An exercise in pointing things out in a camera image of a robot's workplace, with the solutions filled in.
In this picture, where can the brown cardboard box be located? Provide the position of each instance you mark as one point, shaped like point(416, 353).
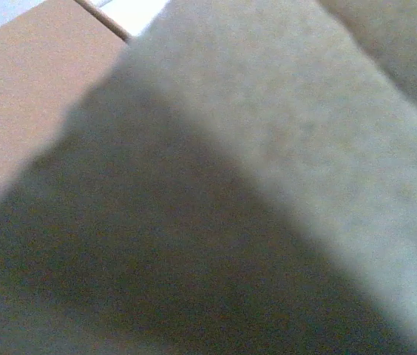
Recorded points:
point(193, 222)

